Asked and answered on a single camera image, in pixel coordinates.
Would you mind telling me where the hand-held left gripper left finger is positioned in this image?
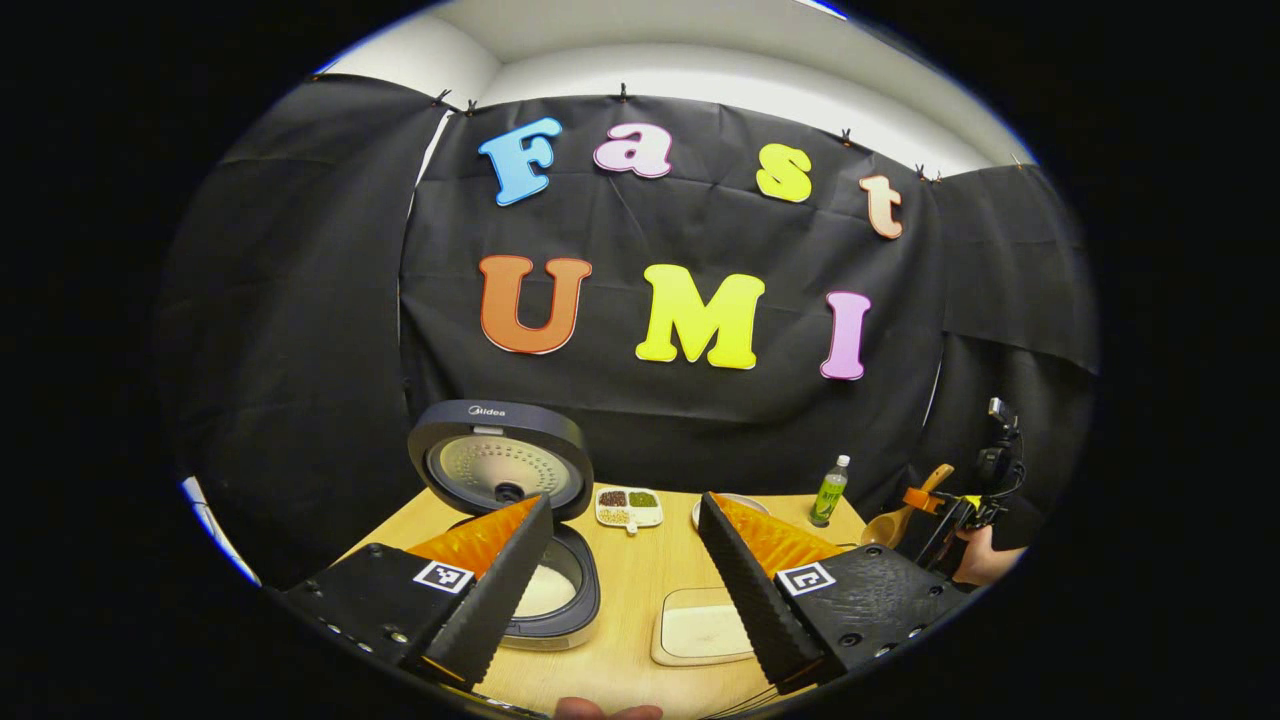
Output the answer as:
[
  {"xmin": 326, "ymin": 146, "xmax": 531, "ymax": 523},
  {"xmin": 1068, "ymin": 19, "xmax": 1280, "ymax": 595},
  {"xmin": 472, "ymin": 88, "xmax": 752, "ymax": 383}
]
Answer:
[{"xmin": 280, "ymin": 495, "xmax": 554, "ymax": 691}]

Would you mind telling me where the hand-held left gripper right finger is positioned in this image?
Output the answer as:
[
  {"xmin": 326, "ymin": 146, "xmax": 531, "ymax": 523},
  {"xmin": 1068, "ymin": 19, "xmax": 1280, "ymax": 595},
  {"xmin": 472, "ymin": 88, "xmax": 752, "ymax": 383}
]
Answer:
[{"xmin": 698, "ymin": 492, "xmax": 976, "ymax": 696}]

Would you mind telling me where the wooden spoon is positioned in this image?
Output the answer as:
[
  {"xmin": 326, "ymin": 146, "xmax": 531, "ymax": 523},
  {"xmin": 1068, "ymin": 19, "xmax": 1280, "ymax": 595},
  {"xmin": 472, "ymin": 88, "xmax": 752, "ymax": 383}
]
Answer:
[{"xmin": 860, "ymin": 463, "xmax": 956, "ymax": 549}]

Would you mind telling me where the white rice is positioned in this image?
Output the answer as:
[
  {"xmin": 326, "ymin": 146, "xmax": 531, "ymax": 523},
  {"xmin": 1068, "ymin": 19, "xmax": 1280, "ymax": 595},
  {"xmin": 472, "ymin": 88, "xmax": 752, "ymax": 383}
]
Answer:
[{"xmin": 515, "ymin": 565, "xmax": 579, "ymax": 618}]

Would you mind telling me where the dark grey rice cooker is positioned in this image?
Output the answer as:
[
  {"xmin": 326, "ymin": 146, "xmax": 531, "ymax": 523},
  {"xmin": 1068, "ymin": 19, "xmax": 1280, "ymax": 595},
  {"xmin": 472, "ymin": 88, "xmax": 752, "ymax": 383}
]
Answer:
[{"xmin": 407, "ymin": 400, "xmax": 601, "ymax": 651}]

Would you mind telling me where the beige rice tray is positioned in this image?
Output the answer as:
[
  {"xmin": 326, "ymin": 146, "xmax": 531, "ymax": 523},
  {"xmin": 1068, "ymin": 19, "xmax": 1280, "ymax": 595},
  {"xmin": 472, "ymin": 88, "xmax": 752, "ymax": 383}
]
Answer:
[{"xmin": 650, "ymin": 587, "xmax": 758, "ymax": 668}]

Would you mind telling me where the green drink bottle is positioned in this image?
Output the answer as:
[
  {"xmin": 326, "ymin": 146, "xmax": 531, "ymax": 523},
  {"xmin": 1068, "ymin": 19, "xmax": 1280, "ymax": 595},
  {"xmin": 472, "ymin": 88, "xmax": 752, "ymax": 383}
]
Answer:
[{"xmin": 809, "ymin": 455, "xmax": 852, "ymax": 528}]

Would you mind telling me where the white round plate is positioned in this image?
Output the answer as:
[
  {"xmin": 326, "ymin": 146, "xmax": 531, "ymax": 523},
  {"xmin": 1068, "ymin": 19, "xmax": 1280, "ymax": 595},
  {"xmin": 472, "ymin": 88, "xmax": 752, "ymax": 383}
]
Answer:
[{"xmin": 691, "ymin": 492, "xmax": 771, "ymax": 531}]

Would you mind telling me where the white divided grain tray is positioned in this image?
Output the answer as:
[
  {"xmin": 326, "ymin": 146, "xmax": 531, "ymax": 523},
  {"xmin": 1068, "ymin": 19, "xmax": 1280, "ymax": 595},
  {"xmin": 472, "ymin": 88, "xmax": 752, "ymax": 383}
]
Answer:
[{"xmin": 594, "ymin": 486, "xmax": 664, "ymax": 536}]

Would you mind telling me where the black backdrop cloth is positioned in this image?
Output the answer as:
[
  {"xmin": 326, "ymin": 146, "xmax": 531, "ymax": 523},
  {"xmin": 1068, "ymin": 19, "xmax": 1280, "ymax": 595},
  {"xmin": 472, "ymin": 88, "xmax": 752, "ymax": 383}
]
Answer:
[{"xmin": 155, "ymin": 75, "xmax": 1101, "ymax": 591}]

